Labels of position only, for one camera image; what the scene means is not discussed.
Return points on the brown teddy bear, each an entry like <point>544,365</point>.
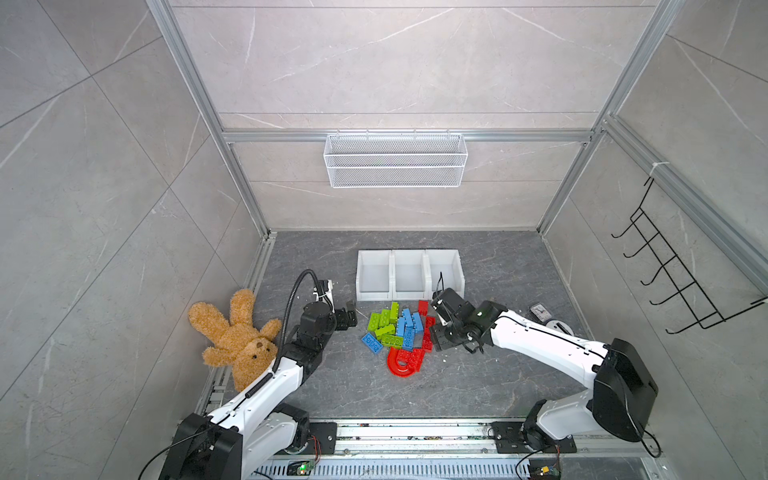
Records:
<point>236,342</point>

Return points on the aluminium front rail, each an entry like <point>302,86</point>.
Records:
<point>411,436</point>

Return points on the long red lego brick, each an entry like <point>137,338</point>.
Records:
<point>427,343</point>

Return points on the white left plastic bin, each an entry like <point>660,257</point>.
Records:
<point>373,282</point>

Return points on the small red lego brick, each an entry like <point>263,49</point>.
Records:
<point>423,307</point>

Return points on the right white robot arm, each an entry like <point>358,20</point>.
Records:
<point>619,392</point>

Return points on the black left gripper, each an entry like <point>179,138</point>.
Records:
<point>342,322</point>

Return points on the white right plastic bin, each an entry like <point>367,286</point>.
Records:
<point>446,271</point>

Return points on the red arch lego piece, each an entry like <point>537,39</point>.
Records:
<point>397,366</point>

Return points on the white plastic bin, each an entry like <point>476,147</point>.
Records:
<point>446,271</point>
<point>373,282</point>
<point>410,275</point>

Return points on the blue lego brick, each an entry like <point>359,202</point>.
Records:
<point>371,342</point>
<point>416,322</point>
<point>408,338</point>

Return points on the red lego brick on arch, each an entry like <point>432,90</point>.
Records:
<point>413,359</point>

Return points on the green lego brick lower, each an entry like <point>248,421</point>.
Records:
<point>392,341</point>

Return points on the white middle plastic bin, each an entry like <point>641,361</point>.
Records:
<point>410,275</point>

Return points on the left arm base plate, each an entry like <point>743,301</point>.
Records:
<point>314,438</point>

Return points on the black wire hook rack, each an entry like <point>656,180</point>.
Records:
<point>684,283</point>

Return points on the green lego brick upper left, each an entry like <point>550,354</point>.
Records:
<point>375,322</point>

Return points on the small clear case clock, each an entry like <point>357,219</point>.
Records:
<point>541,313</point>

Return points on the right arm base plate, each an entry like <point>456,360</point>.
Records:
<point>513,437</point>

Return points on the white wire mesh basket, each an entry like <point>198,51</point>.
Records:
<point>413,160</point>

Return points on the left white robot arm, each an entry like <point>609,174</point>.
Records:
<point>235,440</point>

